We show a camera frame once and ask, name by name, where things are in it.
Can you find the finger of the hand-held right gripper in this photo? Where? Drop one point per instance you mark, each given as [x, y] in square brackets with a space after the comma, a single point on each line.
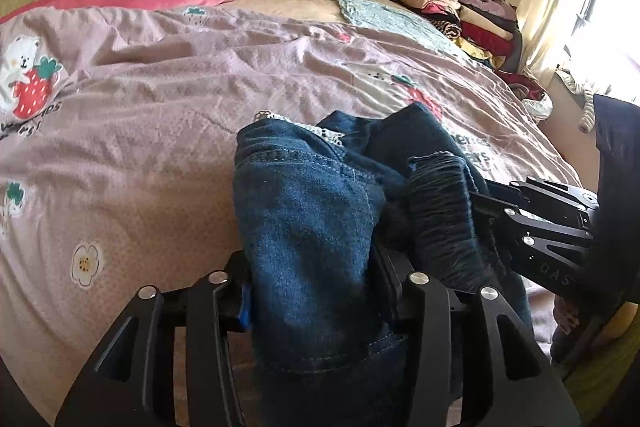
[540, 252]
[550, 199]

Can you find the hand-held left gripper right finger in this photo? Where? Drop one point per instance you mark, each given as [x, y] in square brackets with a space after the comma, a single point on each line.
[400, 292]

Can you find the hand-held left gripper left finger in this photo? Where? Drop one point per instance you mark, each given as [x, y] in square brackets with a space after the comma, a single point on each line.
[244, 307]

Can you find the blue denim pants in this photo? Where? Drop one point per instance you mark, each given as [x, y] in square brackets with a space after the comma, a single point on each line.
[310, 232]

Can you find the grey cloth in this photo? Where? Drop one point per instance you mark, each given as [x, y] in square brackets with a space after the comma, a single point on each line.
[587, 114]

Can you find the dark red cloth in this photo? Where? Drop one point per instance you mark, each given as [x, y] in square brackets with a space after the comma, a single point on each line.
[525, 86]

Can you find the person's green clothing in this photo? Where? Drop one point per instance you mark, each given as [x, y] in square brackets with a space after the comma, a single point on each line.
[610, 357]

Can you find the pile of folded clothes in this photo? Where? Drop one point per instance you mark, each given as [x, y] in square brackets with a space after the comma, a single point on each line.
[475, 22]

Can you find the pink printed bed cover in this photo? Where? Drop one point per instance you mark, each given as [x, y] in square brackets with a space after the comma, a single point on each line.
[150, 132]

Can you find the light teal cloth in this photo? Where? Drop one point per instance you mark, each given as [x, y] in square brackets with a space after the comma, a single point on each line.
[390, 19]

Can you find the beige bed sheet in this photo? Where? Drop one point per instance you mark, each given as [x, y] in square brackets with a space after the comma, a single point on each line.
[300, 4]

